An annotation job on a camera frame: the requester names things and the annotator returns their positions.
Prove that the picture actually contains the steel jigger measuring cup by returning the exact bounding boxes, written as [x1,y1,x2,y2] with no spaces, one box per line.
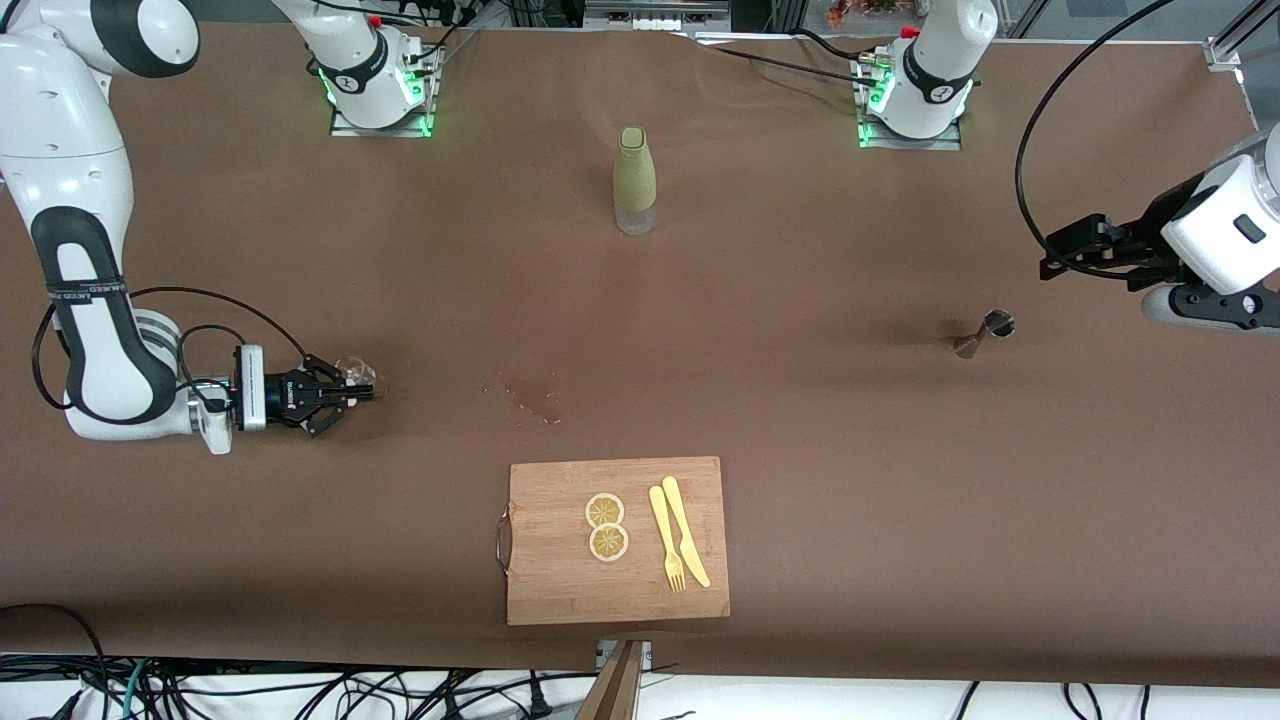
[953,308,1017,360]

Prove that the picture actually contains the small metal bits on table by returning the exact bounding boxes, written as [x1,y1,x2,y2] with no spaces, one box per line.
[483,375,563,426]

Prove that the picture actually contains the wooden cutting board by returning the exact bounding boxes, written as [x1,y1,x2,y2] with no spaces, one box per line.
[496,456,732,627]

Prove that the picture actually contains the brown table cover sheet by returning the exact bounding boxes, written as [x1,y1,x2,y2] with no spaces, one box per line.
[0,18,1280,691]

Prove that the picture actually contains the yellow plastic fork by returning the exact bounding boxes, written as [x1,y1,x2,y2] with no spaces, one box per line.
[649,485,687,594]

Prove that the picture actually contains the yellow plastic knife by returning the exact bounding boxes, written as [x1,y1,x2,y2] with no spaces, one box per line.
[661,476,712,589]

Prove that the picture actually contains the green bottle with clear base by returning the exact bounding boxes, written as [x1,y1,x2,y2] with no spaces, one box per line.
[612,127,659,237]

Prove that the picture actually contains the grey power strip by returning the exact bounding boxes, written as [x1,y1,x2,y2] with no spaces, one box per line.
[583,0,733,31]

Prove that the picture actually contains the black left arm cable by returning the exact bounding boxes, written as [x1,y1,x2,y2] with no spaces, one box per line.
[1014,0,1181,274]

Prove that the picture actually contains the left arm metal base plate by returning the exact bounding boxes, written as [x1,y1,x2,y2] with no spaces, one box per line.
[858,50,963,151]

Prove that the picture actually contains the aluminium frame corner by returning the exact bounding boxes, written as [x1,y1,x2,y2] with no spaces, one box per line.
[1205,0,1280,73]

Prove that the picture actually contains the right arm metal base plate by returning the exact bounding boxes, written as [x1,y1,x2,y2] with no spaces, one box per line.
[330,40,437,138]

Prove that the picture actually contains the tangled black floor cables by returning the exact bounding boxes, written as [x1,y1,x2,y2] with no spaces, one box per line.
[60,655,566,720]

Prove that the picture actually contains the black looped cable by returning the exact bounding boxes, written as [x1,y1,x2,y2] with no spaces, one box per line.
[0,603,113,720]

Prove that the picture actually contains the black right base cables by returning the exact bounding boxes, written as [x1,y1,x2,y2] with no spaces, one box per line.
[400,0,481,76]

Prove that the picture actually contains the black left base cable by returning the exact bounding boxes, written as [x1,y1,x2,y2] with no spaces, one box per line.
[690,28,881,81]

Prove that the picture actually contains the wooden post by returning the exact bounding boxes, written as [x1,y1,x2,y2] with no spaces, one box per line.
[575,640,646,720]

